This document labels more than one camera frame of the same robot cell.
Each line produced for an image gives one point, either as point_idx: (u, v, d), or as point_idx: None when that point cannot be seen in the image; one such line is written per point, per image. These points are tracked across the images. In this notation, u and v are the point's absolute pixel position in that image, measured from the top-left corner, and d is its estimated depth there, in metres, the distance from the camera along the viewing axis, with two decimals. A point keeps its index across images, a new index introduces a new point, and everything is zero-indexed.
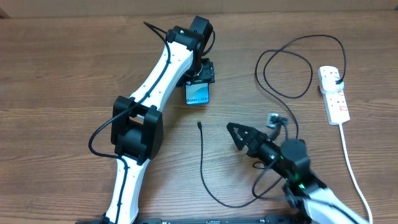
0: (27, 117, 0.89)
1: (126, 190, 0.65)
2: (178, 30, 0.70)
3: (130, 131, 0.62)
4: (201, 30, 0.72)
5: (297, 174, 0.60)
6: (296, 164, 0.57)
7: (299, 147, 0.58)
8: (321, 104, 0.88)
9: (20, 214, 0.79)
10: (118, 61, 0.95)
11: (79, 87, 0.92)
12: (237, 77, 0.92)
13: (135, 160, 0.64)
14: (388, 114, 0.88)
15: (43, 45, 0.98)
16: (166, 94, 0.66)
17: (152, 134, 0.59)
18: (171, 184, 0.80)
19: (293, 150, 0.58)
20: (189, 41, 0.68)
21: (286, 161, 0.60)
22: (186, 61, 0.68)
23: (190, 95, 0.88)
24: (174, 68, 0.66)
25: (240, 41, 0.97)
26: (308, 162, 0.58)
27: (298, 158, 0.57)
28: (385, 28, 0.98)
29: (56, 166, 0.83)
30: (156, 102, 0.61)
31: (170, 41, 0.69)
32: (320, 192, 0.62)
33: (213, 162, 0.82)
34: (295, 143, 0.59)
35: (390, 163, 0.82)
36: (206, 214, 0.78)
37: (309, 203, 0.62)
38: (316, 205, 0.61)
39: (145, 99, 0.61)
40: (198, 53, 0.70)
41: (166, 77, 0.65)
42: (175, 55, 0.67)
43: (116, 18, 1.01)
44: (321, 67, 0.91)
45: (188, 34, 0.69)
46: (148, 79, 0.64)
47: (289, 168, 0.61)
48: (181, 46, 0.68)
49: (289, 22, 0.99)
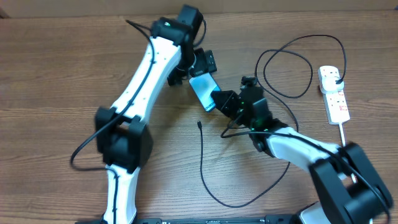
0: (27, 117, 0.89)
1: (120, 197, 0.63)
2: (163, 23, 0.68)
3: (117, 140, 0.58)
4: (190, 19, 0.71)
5: (259, 117, 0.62)
6: (255, 103, 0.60)
7: (259, 90, 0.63)
8: (321, 104, 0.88)
9: (20, 214, 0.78)
10: (118, 61, 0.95)
11: (79, 87, 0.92)
12: (237, 77, 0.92)
13: (122, 169, 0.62)
14: (388, 113, 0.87)
15: (42, 45, 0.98)
16: (153, 96, 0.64)
17: (138, 147, 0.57)
18: (171, 184, 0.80)
19: (254, 94, 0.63)
20: (176, 33, 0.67)
21: (248, 105, 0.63)
22: (172, 58, 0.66)
23: (206, 101, 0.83)
24: (159, 69, 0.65)
25: (240, 41, 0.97)
26: (266, 103, 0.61)
27: (256, 99, 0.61)
28: (386, 28, 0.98)
29: (56, 166, 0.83)
30: (140, 109, 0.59)
31: (155, 35, 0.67)
32: (284, 130, 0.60)
33: (212, 162, 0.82)
34: (254, 88, 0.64)
35: (390, 163, 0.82)
36: (206, 214, 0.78)
37: (271, 139, 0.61)
38: (275, 137, 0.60)
39: (129, 108, 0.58)
40: (188, 45, 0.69)
41: (152, 77, 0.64)
42: (160, 53, 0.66)
43: (116, 18, 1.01)
44: (321, 67, 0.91)
45: (176, 27, 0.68)
46: (132, 85, 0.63)
47: (250, 112, 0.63)
48: (167, 41, 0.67)
49: (289, 22, 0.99)
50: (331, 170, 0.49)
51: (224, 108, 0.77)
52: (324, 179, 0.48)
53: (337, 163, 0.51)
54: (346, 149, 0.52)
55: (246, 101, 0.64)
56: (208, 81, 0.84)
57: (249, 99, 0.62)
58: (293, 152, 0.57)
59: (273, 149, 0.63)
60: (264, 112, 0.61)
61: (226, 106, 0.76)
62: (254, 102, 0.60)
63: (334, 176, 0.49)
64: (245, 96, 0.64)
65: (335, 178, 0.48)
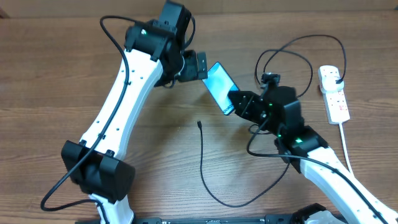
0: (27, 117, 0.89)
1: (111, 218, 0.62)
2: (139, 30, 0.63)
3: (91, 177, 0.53)
4: (173, 22, 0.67)
5: (288, 122, 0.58)
6: (286, 107, 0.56)
7: (289, 92, 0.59)
8: (321, 104, 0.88)
9: (20, 213, 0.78)
10: (118, 61, 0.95)
11: (79, 86, 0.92)
12: (237, 76, 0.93)
13: (103, 201, 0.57)
14: (388, 113, 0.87)
15: (42, 45, 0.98)
16: (130, 122, 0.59)
17: (113, 185, 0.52)
18: (171, 184, 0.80)
19: (283, 96, 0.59)
20: (157, 41, 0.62)
21: (278, 109, 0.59)
22: (151, 76, 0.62)
23: (223, 103, 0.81)
24: (135, 88, 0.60)
25: (239, 41, 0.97)
26: (299, 106, 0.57)
27: (287, 102, 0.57)
28: (386, 28, 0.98)
29: (56, 165, 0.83)
30: (113, 141, 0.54)
31: (129, 48, 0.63)
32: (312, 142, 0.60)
33: (212, 162, 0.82)
34: (282, 91, 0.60)
35: (390, 163, 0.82)
36: (206, 213, 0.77)
37: (306, 163, 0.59)
38: (313, 165, 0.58)
39: (99, 142, 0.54)
40: (168, 55, 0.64)
41: (127, 100, 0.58)
42: (135, 71, 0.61)
43: (116, 18, 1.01)
44: (321, 67, 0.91)
45: (155, 35, 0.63)
46: (102, 113, 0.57)
47: (280, 117, 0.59)
48: (144, 55, 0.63)
49: (289, 22, 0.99)
50: None
51: (244, 114, 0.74)
52: None
53: None
54: None
55: (275, 104, 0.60)
56: (224, 80, 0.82)
57: (279, 101, 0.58)
58: (333, 193, 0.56)
59: (305, 170, 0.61)
60: (294, 117, 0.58)
61: (247, 111, 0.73)
62: (285, 106, 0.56)
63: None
64: (273, 97, 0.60)
65: None
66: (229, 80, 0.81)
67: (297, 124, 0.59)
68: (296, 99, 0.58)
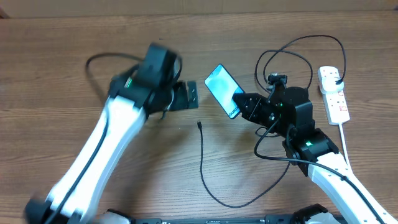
0: (27, 117, 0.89)
1: None
2: (124, 83, 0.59)
3: None
4: (158, 66, 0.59)
5: (298, 124, 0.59)
6: (297, 107, 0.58)
7: (300, 93, 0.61)
8: (321, 104, 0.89)
9: (20, 214, 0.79)
10: (118, 61, 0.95)
11: (79, 87, 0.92)
12: (237, 77, 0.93)
13: None
14: (388, 114, 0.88)
15: (42, 45, 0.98)
16: (102, 179, 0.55)
17: None
18: (171, 184, 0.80)
19: (295, 96, 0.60)
20: (139, 95, 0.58)
21: (288, 110, 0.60)
22: (132, 126, 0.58)
23: (228, 106, 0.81)
24: (112, 141, 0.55)
25: (240, 41, 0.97)
26: (310, 107, 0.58)
27: (298, 102, 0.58)
28: (386, 28, 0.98)
29: (56, 166, 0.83)
30: (82, 200, 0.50)
31: (112, 98, 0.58)
32: (321, 146, 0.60)
33: (212, 162, 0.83)
34: (294, 91, 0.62)
35: (390, 163, 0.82)
36: (206, 214, 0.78)
37: (314, 167, 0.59)
38: (322, 170, 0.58)
39: (67, 200, 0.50)
40: (150, 106, 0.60)
41: (105, 152, 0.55)
42: (114, 122, 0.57)
43: (116, 18, 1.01)
44: (321, 67, 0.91)
45: (139, 86, 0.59)
46: (76, 166, 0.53)
47: (289, 118, 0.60)
48: (125, 107, 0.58)
49: (290, 22, 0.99)
50: None
51: (251, 117, 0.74)
52: None
53: None
54: None
55: (285, 105, 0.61)
56: (228, 83, 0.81)
57: (290, 102, 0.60)
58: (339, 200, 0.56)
59: (312, 175, 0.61)
60: (305, 119, 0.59)
61: (255, 114, 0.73)
62: (296, 106, 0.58)
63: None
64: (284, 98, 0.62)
65: None
66: (234, 83, 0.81)
67: (307, 126, 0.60)
68: (308, 101, 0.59)
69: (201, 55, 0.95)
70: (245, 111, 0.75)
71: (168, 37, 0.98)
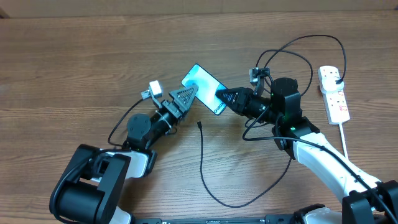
0: (27, 117, 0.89)
1: None
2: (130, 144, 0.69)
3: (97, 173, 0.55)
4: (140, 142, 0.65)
5: (286, 113, 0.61)
6: (286, 98, 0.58)
7: (290, 83, 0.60)
8: (321, 104, 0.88)
9: (19, 214, 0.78)
10: (118, 61, 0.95)
11: (79, 86, 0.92)
12: (237, 77, 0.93)
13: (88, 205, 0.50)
14: (388, 113, 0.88)
15: (42, 45, 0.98)
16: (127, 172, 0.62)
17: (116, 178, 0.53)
18: (171, 184, 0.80)
19: (285, 86, 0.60)
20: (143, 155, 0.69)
21: (278, 99, 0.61)
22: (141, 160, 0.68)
23: (212, 103, 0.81)
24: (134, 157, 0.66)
25: (239, 41, 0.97)
26: (298, 98, 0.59)
27: (288, 93, 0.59)
28: (385, 28, 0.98)
29: (56, 166, 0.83)
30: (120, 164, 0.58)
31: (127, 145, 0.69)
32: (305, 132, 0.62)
33: (212, 162, 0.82)
34: (286, 81, 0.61)
35: (390, 163, 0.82)
36: (206, 214, 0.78)
37: (298, 144, 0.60)
38: (304, 145, 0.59)
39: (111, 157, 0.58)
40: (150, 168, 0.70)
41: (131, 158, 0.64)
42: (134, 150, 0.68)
43: (116, 18, 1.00)
44: (321, 67, 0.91)
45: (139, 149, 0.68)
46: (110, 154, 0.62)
47: (279, 107, 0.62)
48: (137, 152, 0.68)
49: (290, 22, 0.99)
50: (367, 207, 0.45)
51: (242, 109, 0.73)
52: (356, 214, 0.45)
53: (372, 196, 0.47)
54: (387, 186, 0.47)
55: (275, 94, 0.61)
56: (208, 81, 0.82)
57: (280, 92, 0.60)
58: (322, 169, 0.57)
59: (296, 153, 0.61)
60: (293, 108, 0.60)
61: (245, 106, 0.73)
62: (285, 97, 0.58)
63: (368, 214, 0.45)
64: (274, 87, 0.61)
65: (368, 214, 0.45)
66: (213, 79, 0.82)
67: (294, 114, 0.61)
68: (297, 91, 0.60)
69: (201, 55, 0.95)
70: (234, 105, 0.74)
71: (168, 37, 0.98)
